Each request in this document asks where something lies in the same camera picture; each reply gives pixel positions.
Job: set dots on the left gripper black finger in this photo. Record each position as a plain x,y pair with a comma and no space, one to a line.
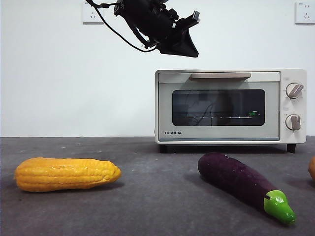
183,45

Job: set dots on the purple eggplant with green stem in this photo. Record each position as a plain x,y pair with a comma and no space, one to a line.
232,175

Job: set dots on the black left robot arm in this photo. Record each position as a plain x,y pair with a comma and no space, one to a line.
152,22

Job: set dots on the oven knob with slanted pointer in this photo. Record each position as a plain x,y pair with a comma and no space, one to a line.
293,90

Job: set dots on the cream toaster oven housing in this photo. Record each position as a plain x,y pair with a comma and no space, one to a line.
294,107

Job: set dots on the oven knob with upright pointer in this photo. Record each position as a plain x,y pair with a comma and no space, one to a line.
292,121

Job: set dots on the yellow corn cob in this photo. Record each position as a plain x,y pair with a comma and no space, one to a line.
62,175

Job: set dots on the orange round fruit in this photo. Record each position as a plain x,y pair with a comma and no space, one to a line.
312,168

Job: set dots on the white wall socket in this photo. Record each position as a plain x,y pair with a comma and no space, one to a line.
305,13
89,17

